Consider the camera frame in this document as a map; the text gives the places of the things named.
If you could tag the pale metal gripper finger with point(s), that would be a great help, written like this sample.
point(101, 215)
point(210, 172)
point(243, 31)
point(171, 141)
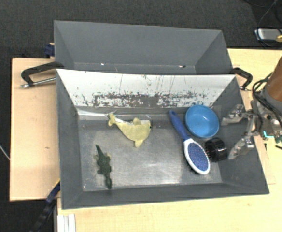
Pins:
point(241, 147)
point(234, 116)

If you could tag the pale wood flat board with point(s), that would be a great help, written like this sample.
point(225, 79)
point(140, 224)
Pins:
point(32, 129)

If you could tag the yellow toy dolphin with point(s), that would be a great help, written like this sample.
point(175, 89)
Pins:
point(133, 130)

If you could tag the blue and white hairbrush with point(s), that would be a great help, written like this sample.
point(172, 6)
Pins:
point(191, 146)

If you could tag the black ribbed cap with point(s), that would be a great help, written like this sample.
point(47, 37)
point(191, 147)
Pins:
point(215, 150)

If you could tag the blue bowl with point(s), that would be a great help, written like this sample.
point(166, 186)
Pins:
point(202, 121)

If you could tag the grey metal bin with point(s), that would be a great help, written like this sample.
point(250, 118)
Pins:
point(155, 115)

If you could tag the dark green toy crocodile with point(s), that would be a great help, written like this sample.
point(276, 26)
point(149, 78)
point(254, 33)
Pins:
point(104, 165)

